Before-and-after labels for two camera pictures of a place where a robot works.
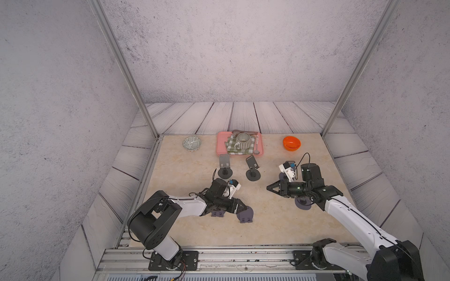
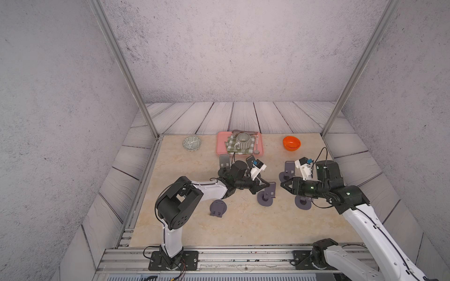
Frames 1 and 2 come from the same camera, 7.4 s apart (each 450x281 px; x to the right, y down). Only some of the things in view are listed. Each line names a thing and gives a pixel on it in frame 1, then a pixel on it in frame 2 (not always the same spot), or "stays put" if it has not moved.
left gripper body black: x=224 y=204 → x=246 y=183
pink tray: x=221 y=147 stays put
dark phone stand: x=224 y=172 stays put
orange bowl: x=291 y=143 stays put
